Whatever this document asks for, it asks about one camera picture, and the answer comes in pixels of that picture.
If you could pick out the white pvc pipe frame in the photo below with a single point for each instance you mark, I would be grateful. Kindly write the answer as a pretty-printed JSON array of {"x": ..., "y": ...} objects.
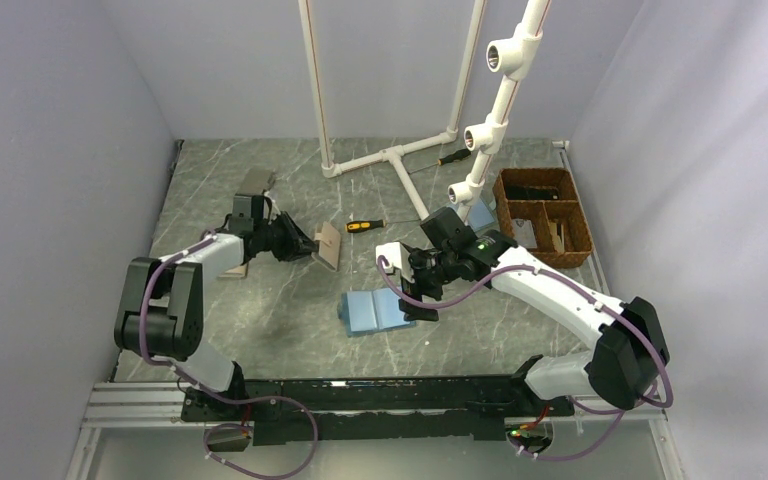
[{"x": 394, "y": 155}]

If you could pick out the aluminium frame rail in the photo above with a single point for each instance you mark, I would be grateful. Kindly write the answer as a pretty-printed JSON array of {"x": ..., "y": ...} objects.
[{"x": 159, "y": 405}]

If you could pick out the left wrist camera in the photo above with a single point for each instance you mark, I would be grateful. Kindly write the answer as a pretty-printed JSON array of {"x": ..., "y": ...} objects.
[{"x": 249, "y": 213}]

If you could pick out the brown wicker basket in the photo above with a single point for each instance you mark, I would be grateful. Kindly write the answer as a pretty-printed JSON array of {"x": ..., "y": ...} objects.
[{"x": 568, "y": 210}]

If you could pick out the grey card holder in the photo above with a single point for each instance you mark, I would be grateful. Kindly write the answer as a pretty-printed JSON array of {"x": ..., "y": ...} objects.
[{"x": 257, "y": 181}]

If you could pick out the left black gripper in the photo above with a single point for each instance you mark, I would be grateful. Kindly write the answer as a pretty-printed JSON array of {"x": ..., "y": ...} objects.
[{"x": 297, "y": 245}]

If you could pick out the tan card holder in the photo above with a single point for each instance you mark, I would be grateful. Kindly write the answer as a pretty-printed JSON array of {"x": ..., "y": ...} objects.
[{"x": 236, "y": 272}]

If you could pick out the white card in basket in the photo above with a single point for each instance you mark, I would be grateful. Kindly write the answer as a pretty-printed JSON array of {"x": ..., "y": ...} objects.
[{"x": 524, "y": 233}]

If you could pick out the black item in basket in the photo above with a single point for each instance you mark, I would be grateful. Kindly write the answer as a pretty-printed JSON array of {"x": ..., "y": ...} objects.
[{"x": 531, "y": 193}]

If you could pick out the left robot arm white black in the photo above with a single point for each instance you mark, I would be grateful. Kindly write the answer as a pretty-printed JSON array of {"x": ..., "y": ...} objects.
[{"x": 161, "y": 312}]

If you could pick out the blue card holder behind post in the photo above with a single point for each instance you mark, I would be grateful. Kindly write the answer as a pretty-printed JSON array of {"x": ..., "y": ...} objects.
[{"x": 481, "y": 217}]

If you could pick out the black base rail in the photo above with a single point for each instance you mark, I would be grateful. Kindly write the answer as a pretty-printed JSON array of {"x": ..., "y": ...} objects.
[{"x": 279, "y": 411}]

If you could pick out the open blue card holder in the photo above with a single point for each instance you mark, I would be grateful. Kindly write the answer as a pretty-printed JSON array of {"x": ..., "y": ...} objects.
[{"x": 370, "y": 312}]

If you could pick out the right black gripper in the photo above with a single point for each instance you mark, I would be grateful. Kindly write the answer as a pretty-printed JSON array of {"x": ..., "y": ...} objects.
[{"x": 419, "y": 289}]

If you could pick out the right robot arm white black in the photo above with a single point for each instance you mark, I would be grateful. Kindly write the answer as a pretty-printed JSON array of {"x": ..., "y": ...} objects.
[{"x": 625, "y": 354}]

